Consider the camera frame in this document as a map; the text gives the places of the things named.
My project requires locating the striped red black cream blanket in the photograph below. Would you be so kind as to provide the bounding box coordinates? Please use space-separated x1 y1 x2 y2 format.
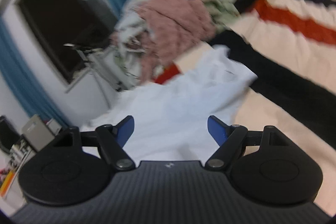
155 0 336 217

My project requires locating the grey white garment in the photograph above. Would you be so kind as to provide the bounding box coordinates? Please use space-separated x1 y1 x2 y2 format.
110 0 158 62

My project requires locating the pale green fleece garment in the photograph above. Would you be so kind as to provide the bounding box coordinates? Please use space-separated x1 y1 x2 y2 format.
196 0 241 31

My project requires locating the dark framed window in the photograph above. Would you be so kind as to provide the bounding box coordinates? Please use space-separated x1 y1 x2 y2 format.
0 0 119 94

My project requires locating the white T-shirt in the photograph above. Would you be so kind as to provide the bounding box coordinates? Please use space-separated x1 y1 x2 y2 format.
79 46 259 161

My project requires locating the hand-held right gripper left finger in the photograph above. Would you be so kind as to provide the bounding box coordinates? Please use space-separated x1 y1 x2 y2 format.
52 116 136 171

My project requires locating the white chair with black frame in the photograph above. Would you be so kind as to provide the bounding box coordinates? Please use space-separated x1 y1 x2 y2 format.
0 114 63 159

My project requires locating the garment steamer stand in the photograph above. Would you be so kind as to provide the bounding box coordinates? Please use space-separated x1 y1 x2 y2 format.
64 42 127 109

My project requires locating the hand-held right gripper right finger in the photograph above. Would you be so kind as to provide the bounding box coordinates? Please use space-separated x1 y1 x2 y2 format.
205 115 290 171

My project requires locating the pink fluffy blanket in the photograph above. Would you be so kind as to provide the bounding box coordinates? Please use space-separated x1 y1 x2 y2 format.
136 0 217 81

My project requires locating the white dressing table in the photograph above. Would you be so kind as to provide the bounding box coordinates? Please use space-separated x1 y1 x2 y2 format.
0 135 36 214

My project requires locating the orange box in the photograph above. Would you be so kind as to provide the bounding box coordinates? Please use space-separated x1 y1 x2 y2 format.
0 170 18 199

